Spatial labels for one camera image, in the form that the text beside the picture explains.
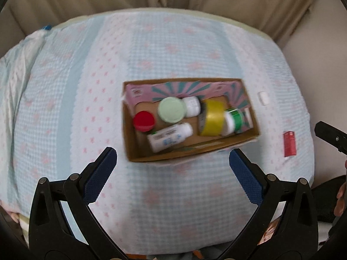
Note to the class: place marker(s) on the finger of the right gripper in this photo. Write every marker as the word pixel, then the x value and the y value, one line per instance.
pixel 332 136

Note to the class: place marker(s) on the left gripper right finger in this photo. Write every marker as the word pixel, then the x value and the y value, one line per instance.
pixel 284 225

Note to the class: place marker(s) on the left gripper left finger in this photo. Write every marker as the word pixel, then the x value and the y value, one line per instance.
pixel 61 224

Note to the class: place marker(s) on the white earbud case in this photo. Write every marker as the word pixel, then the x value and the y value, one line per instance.
pixel 264 98

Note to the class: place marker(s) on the white bottle green label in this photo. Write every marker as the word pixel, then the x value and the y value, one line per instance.
pixel 233 121

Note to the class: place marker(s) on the white bottle blue label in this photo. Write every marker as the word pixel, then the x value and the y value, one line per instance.
pixel 169 136

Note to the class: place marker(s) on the grey black cosmetic jar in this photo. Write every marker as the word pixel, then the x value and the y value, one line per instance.
pixel 192 106

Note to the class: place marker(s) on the silver red cream jar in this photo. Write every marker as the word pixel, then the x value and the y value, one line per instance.
pixel 144 121

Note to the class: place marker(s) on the right hand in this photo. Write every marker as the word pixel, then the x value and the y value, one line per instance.
pixel 340 204

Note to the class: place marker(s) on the small red box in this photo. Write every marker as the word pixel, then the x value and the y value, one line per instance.
pixel 289 142

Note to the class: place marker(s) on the yellow tape roll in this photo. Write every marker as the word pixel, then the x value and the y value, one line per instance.
pixel 211 119

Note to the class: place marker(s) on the blue white floral bedspread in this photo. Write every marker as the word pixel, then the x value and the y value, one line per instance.
pixel 62 96

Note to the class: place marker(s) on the cardboard box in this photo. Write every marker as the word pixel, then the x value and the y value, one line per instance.
pixel 145 95

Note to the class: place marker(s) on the jar with mint lid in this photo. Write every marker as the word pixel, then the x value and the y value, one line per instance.
pixel 171 110

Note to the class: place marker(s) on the blue clip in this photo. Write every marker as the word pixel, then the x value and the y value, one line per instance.
pixel 48 27

